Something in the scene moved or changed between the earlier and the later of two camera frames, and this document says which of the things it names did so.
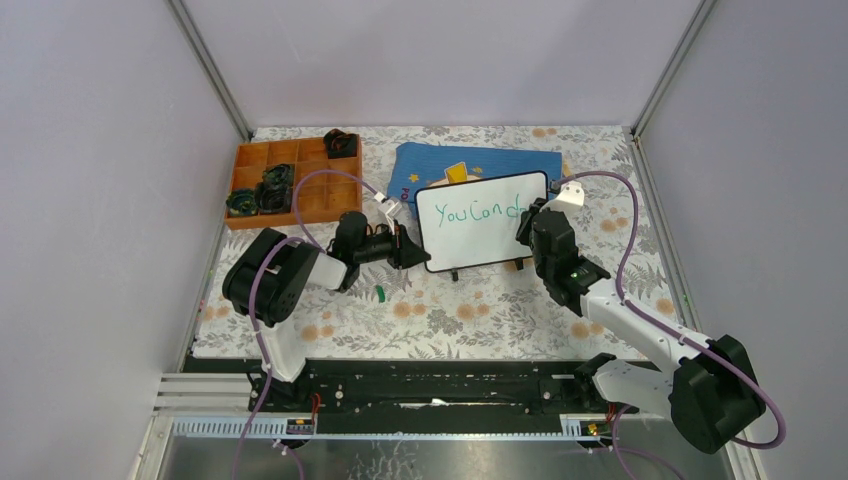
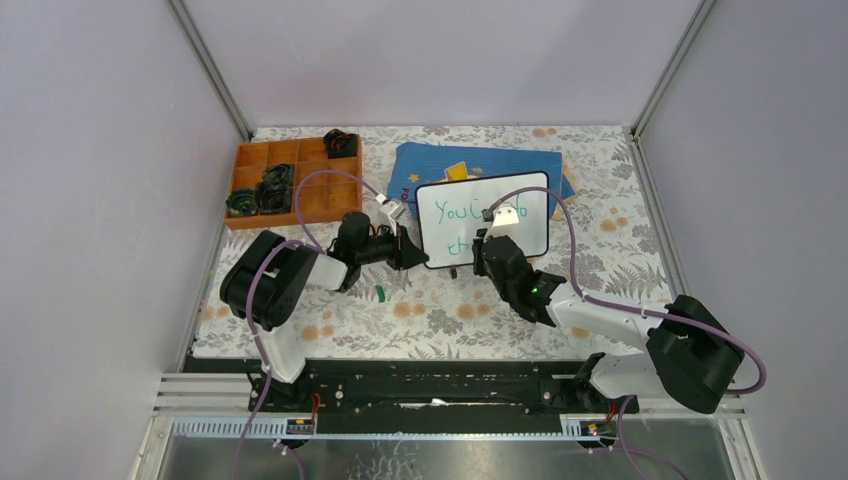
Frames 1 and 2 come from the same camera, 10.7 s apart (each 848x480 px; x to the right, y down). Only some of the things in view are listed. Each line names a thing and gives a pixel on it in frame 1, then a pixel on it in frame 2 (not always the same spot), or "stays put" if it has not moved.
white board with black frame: x=474 y=222 stays put
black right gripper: x=526 y=221 → x=478 y=240
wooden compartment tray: x=321 y=195 stays put
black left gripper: x=405 y=252 stays put
